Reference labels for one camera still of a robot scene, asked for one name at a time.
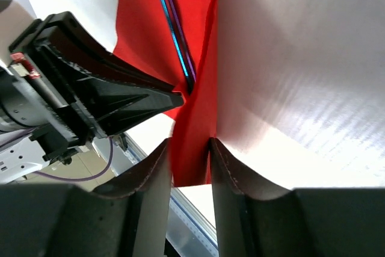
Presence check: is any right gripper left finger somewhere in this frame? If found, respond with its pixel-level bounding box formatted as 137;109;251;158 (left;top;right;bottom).
1;141;171;256

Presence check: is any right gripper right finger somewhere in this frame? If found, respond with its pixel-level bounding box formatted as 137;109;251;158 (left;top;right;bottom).
209;138;384;256

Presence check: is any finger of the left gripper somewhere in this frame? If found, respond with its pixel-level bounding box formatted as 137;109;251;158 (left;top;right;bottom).
8;11;183;161

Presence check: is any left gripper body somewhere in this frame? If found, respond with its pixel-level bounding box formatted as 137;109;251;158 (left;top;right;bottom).
1;52;60;132

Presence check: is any red paper napkin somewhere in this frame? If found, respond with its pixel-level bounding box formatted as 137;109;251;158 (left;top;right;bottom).
114;0;218;187

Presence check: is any iridescent purple spoon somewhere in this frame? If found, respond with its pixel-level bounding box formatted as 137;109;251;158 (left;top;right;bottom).
168;0;196;84

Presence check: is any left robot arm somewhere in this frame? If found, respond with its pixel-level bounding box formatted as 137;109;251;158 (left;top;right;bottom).
1;11;183;184

